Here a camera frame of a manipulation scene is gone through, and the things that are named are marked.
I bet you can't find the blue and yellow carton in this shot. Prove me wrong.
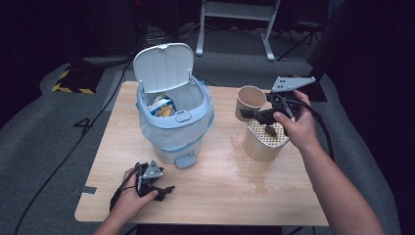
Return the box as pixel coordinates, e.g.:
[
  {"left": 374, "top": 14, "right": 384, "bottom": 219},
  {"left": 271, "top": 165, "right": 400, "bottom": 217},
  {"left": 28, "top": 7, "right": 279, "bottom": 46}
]
[{"left": 148, "top": 96, "right": 177, "bottom": 118}]

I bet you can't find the person's right hand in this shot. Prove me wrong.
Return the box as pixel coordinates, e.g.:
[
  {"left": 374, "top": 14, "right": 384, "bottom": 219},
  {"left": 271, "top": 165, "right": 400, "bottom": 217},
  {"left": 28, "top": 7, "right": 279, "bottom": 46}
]
[{"left": 273, "top": 89, "right": 322, "bottom": 153}]

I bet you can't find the beige paper cup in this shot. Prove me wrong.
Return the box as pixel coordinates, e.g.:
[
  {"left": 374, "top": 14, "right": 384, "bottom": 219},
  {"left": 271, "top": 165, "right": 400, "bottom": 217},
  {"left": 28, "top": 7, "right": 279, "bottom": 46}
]
[{"left": 234, "top": 85, "right": 268, "bottom": 122}]

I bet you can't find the white desk frame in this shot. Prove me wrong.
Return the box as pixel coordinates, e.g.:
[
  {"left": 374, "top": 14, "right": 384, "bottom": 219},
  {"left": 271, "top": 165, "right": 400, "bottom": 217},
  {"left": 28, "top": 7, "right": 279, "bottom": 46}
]
[{"left": 195, "top": 0, "right": 282, "bottom": 63}]

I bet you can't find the person's left hand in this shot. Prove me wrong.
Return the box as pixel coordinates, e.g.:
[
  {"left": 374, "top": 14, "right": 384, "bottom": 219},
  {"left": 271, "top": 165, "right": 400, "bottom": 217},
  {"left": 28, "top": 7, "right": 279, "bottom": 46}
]
[{"left": 111, "top": 167, "right": 160, "bottom": 223}]

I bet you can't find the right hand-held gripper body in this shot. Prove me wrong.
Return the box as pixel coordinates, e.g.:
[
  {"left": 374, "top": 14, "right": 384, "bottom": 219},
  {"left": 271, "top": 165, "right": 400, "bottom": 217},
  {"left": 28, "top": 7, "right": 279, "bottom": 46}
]
[{"left": 257, "top": 75, "right": 317, "bottom": 126}]

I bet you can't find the long black floor cable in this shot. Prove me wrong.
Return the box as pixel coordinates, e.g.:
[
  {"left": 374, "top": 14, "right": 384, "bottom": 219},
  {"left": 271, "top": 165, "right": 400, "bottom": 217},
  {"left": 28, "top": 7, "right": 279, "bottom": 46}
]
[{"left": 12, "top": 57, "right": 135, "bottom": 235}]

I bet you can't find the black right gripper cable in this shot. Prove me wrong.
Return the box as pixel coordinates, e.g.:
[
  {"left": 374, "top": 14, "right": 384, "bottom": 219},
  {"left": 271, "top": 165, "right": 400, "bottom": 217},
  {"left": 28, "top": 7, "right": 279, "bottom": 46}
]
[{"left": 283, "top": 97, "right": 336, "bottom": 162}]

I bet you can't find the light blue pedal trash bin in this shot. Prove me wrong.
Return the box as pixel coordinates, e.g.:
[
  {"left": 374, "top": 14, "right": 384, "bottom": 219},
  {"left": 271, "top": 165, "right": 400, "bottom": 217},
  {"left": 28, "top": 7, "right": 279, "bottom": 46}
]
[{"left": 132, "top": 42, "right": 215, "bottom": 170}]

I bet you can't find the black folding stand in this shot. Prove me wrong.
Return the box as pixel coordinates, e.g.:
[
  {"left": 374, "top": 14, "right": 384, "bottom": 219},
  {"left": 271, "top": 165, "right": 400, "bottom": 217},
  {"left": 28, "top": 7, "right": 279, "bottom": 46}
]
[{"left": 275, "top": 19, "right": 329, "bottom": 63}]

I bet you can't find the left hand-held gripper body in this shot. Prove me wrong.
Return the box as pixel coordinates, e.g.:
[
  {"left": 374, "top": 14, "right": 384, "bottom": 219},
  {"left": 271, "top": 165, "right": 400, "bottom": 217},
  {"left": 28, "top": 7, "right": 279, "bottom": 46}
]
[{"left": 135, "top": 160, "right": 164, "bottom": 198}]

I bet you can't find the grey tape piece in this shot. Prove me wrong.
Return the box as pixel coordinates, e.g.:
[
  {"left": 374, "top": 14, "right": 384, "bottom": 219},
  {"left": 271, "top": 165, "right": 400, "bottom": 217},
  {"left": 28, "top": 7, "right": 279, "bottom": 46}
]
[{"left": 80, "top": 185, "right": 98, "bottom": 196}]

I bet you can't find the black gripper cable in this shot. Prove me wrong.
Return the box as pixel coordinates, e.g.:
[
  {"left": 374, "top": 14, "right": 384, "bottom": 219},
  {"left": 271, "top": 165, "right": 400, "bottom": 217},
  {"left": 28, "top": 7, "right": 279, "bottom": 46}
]
[
  {"left": 109, "top": 162, "right": 145, "bottom": 212},
  {"left": 283, "top": 97, "right": 336, "bottom": 162}
]

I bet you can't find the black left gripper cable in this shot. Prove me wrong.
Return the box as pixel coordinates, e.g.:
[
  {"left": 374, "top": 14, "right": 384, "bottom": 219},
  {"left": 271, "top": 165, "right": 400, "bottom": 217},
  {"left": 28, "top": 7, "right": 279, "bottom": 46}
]
[{"left": 109, "top": 162, "right": 145, "bottom": 212}]

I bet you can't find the beige container with perforated top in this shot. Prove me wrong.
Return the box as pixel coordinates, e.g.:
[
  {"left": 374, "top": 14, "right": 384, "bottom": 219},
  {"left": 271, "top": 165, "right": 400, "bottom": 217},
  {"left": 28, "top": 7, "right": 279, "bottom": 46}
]
[{"left": 243, "top": 118, "right": 291, "bottom": 164}]

